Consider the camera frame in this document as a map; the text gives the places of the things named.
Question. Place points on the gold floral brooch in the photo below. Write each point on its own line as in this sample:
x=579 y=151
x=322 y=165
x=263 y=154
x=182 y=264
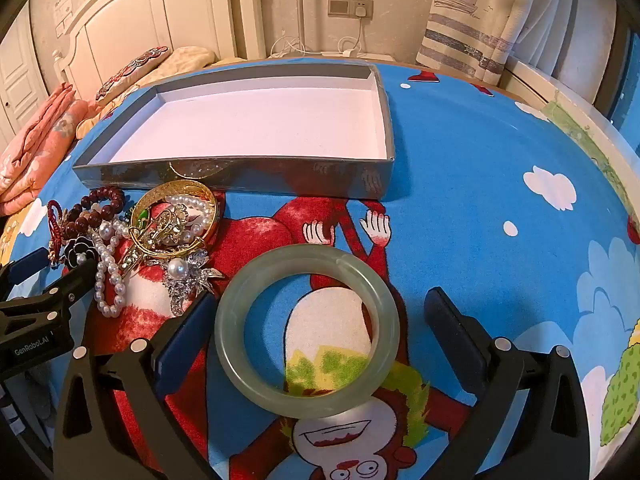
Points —
x=172 y=225

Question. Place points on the red tassel charm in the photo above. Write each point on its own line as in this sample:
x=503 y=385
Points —
x=52 y=230

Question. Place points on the silver pearl brooch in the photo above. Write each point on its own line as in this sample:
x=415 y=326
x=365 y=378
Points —
x=192 y=267

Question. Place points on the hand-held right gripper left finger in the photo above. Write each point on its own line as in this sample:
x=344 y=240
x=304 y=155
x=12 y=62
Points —
x=185 y=335

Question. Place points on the wall socket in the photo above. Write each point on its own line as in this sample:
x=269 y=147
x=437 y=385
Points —
x=340 y=7

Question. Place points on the folded pink blanket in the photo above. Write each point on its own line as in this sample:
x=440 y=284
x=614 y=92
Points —
x=30 y=150

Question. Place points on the grey cardboard tray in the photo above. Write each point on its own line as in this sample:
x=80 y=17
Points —
x=250 y=120

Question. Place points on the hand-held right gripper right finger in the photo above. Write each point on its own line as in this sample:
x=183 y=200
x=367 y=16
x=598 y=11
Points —
x=450 y=330

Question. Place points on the pale green jade bangle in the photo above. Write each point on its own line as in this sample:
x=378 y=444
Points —
x=230 y=310

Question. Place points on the cream quilted pillow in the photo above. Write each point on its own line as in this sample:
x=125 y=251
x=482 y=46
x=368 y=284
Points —
x=192 y=57

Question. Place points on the white wardrobe door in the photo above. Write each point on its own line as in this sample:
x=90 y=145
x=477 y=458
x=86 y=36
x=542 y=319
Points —
x=20 y=80

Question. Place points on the dark window frame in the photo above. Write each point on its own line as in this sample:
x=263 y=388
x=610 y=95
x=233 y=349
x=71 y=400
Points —
x=622 y=75

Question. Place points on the boat print curtain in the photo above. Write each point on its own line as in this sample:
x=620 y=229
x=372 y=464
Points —
x=475 y=10

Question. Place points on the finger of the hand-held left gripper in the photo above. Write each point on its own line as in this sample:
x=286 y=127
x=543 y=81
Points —
x=75 y=280
x=30 y=266

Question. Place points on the yellow floral bedsheet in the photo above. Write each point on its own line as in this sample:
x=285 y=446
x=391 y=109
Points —
x=20 y=225

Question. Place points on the black flower brooch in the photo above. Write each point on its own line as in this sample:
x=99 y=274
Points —
x=79 y=249

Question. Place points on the white charger plug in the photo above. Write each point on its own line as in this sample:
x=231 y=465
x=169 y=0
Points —
x=360 y=10

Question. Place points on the blue cartoon printed blanket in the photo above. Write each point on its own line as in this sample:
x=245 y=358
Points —
x=475 y=185

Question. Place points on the white bed headboard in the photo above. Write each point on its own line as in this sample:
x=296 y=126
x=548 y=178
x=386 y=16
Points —
x=150 y=10

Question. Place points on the gold bangle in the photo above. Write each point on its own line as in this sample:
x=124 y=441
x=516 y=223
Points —
x=200 y=191

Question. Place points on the white nightstand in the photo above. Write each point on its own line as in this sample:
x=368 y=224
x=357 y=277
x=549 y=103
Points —
x=370 y=55

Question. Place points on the white lamp pole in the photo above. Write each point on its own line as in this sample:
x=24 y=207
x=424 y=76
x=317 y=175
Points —
x=300 y=5

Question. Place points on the embroidered round pillow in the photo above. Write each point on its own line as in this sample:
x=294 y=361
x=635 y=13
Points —
x=135 y=70

